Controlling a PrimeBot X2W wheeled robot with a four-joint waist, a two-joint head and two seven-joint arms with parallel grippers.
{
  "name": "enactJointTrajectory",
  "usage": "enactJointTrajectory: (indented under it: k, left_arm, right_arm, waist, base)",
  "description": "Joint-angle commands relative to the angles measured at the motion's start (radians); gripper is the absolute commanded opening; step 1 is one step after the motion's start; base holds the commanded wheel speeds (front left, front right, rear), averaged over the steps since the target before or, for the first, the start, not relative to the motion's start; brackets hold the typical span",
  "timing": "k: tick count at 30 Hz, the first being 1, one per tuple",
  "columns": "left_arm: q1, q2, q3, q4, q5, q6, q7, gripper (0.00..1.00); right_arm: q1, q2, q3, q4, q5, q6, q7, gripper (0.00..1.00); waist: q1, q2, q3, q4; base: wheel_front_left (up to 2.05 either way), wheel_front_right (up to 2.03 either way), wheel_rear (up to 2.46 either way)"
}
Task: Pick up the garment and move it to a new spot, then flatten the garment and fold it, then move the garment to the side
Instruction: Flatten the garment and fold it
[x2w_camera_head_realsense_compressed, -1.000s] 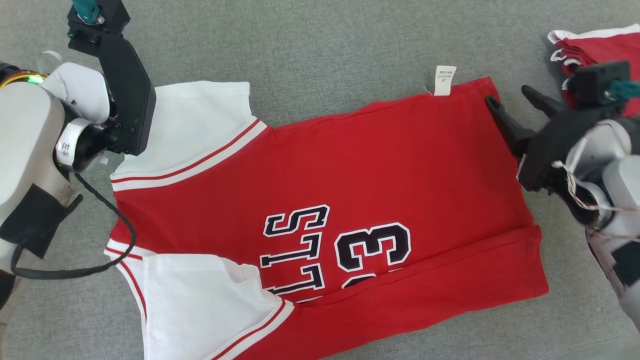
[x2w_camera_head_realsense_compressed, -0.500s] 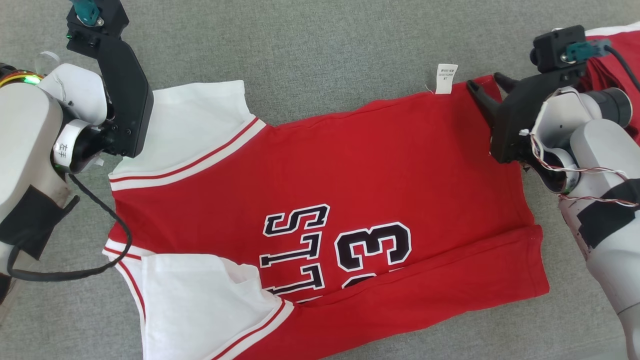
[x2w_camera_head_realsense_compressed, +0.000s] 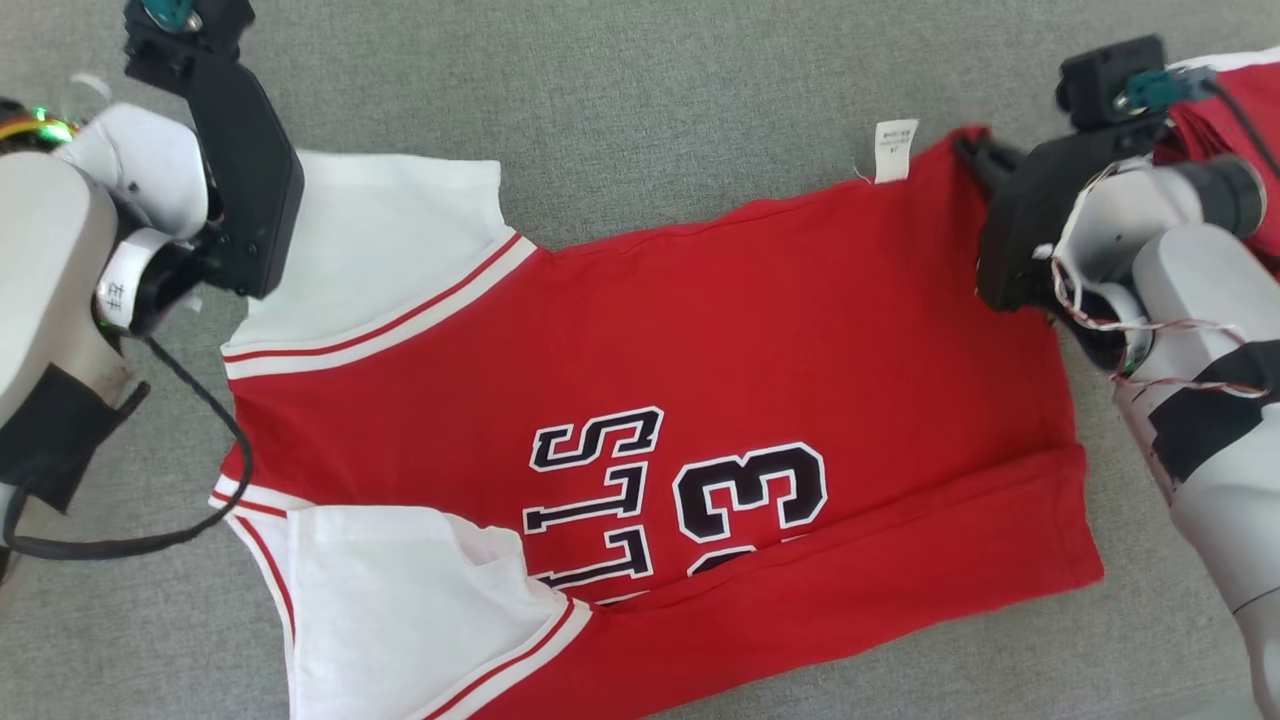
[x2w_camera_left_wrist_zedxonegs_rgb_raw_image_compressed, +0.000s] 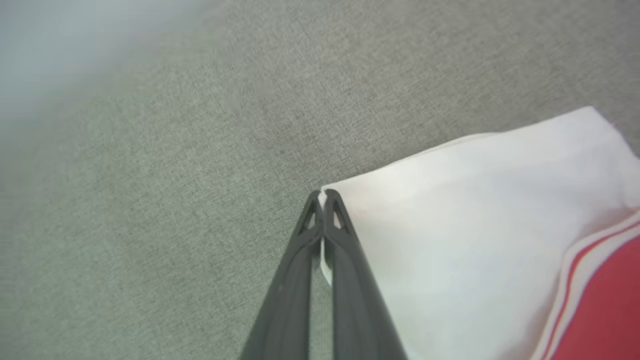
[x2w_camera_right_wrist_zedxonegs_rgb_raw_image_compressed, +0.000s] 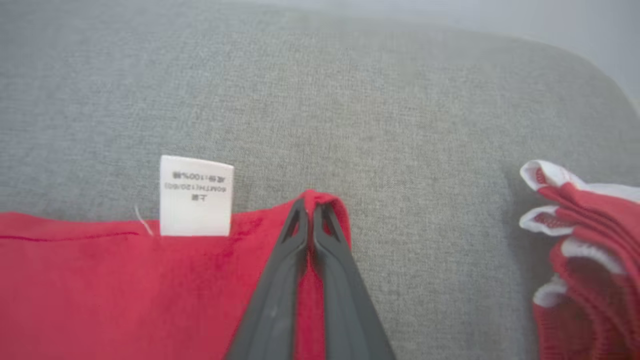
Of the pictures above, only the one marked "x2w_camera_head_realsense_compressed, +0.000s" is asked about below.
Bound teal left camera connector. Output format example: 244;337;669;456
140;0;203;31

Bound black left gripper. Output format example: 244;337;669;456
125;45;306;299

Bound teal right camera connector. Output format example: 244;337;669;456
1115;65;1217;113

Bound red shorts with white trim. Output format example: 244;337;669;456
1150;45;1280;281

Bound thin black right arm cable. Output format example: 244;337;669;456
1205;78;1280;183

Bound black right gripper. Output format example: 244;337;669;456
952;115;1171;313

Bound teal camera connector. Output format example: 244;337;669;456
1115;65;1217;113
140;0;203;31

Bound red and white basketball jersey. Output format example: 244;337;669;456
208;120;1106;720

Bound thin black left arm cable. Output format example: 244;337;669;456
0;335;253;561

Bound twisted red white wire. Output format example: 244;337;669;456
1045;165;1271;401

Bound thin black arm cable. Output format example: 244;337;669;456
0;335;253;561
1205;78;1280;183

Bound grey fabric sofa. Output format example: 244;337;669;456
0;0;1280;720

